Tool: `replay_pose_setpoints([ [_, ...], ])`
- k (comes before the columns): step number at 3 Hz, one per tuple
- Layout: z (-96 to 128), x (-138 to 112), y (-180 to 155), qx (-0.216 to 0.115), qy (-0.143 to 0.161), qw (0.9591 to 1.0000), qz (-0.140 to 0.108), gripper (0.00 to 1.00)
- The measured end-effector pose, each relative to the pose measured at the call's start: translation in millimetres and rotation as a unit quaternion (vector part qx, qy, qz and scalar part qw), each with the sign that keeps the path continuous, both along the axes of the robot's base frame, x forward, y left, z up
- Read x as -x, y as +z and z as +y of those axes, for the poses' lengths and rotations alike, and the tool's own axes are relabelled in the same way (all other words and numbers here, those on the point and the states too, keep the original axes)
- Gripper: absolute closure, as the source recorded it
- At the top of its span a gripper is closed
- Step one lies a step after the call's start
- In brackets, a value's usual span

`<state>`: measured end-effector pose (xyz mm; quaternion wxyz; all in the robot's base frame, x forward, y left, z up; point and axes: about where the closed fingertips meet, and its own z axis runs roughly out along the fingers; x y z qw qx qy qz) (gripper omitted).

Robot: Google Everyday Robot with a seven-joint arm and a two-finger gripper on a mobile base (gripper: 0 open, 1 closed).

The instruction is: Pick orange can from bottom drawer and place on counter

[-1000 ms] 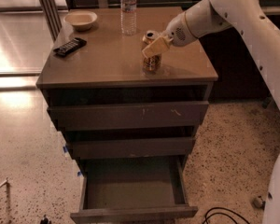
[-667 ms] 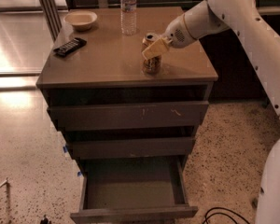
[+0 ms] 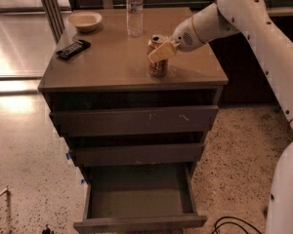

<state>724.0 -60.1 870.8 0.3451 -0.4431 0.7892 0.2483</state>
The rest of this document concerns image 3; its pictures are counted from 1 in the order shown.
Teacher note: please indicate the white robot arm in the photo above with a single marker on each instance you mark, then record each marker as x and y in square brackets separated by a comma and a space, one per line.
[274, 52]

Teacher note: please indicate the grey drawer cabinet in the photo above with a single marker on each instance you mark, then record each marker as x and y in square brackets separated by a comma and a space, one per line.
[112, 74]

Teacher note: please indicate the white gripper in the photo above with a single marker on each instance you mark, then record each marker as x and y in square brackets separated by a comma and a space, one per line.
[184, 35]

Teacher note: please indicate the black snack bar packet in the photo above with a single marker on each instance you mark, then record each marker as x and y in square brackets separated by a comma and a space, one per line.
[73, 49]

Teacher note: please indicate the grey open bottom drawer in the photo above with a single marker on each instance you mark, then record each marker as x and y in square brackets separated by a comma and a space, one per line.
[139, 198]

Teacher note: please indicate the grey middle drawer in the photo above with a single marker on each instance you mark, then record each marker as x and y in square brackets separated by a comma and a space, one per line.
[137, 154]

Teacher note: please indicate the clear plastic water bottle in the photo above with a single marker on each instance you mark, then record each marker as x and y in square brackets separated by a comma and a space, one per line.
[134, 9]

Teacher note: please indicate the white ceramic bowl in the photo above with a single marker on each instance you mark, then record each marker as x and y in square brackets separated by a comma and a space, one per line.
[84, 22]

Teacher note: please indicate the grey top drawer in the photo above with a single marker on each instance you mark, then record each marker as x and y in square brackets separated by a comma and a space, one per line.
[137, 121]

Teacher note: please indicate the orange soda can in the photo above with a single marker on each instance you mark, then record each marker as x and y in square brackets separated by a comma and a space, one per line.
[156, 69]

